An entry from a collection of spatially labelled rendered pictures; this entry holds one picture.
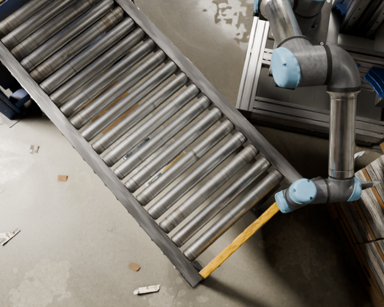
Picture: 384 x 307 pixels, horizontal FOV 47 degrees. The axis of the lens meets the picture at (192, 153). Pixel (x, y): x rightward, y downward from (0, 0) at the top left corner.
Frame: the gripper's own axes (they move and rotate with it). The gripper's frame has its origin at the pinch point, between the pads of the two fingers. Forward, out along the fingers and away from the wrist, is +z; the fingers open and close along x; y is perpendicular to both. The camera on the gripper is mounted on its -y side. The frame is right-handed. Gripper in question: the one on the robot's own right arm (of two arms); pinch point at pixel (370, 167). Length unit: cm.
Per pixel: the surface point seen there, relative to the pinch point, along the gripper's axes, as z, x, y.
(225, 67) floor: -11, 90, -85
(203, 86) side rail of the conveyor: -41, 52, -5
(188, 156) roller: -57, 28, -5
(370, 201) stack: 7.4, -10.9, -30.3
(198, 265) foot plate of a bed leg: -68, -8, -85
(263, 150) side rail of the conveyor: -30.7, 20.7, -5.4
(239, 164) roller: -40.8, 19.1, -5.6
